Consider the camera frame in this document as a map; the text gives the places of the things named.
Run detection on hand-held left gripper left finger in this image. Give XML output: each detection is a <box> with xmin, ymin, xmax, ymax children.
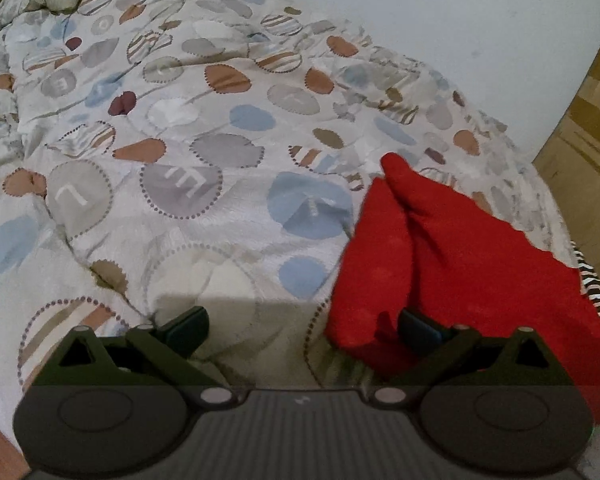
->
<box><xmin>40</xmin><ymin>306</ymin><xmax>246</xmax><ymax>409</ymax></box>

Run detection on black white striped bed sheet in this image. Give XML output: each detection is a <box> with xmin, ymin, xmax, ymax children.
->
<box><xmin>570</xmin><ymin>240</ymin><xmax>600</xmax><ymax>361</ymax></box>

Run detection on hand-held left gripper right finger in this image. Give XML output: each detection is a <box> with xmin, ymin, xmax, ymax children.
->
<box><xmin>362</xmin><ymin>307</ymin><xmax>569</xmax><ymax>407</ymax></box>

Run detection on patterned circle print duvet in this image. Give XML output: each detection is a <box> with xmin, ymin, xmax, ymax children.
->
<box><xmin>0</xmin><ymin>0</ymin><xmax>588</xmax><ymax>446</ymax></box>

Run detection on worn wooden plywood panel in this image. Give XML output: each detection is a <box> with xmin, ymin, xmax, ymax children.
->
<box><xmin>532</xmin><ymin>10</ymin><xmax>600</xmax><ymax>281</ymax></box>

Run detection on red knit sweater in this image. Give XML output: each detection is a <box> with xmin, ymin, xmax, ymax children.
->
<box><xmin>325</xmin><ymin>151</ymin><xmax>600</xmax><ymax>426</ymax></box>

